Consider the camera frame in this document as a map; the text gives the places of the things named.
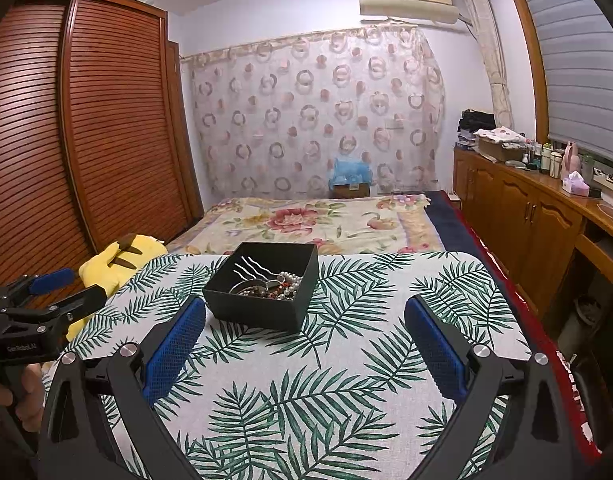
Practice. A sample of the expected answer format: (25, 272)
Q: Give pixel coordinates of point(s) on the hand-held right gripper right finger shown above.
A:
(436, 350)

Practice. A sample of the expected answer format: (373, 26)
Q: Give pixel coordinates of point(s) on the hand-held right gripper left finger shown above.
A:
(176, 340)

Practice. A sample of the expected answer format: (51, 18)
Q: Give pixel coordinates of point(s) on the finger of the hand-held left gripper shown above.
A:
(51, 281)
(81, 302)

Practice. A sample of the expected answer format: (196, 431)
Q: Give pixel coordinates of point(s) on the silver bangle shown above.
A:
(238, 288)

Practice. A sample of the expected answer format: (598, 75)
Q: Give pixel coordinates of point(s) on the black square box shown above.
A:
(256, 310)

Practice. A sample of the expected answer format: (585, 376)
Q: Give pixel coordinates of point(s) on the silver metal hairpin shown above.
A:
(254, 267)

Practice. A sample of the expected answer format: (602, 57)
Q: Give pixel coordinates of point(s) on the person's left hand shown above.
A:
(31, 395)

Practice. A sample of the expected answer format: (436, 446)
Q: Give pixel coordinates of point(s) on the yellow plush toy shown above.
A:
(131, 255)

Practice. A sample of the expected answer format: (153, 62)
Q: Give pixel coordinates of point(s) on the leaf-print tablecloth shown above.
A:
(336, 360)

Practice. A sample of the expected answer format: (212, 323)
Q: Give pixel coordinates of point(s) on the dark blue bed sheet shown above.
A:
(451, 225)

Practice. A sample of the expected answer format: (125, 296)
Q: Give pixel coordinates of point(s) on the grey waste bin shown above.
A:
(583, 325)

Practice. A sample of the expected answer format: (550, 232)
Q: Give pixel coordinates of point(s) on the brown slatted wardrobe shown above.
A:
(111, 135)

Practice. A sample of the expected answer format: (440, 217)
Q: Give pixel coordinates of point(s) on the long wooden cabinet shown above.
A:
(511, 210)

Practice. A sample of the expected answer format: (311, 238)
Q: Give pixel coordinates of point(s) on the floral blanket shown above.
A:
(296, 220)

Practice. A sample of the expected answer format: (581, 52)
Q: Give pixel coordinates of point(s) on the small cardboard box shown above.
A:
(351, 191)

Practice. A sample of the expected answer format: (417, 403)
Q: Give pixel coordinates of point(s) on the blue plastic bag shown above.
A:
(350, 170)

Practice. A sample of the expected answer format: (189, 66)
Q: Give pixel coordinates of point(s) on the cardboard box with cloth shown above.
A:
(501, 145)

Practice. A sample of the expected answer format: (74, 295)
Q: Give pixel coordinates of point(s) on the pink tissue pack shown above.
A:
(575, 184)

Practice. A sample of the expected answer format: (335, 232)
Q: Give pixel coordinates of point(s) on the group of cosmetic bottles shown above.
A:
(546, 160)

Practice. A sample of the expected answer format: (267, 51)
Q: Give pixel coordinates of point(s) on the pile of folded clothes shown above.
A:
(474, 122)

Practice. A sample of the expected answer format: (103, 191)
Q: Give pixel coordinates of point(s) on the pink rabbit figure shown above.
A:
(571, 157)

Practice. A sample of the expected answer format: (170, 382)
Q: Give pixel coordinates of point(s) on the white power strip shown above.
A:
(611, 178)

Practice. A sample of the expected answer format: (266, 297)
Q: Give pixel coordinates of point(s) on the beige window curtain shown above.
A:
(493, 60)

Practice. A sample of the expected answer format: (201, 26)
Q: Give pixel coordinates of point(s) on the grey window blind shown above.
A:
(581, 60)

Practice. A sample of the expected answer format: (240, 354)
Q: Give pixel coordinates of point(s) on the wooden window frame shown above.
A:
(526, 50)

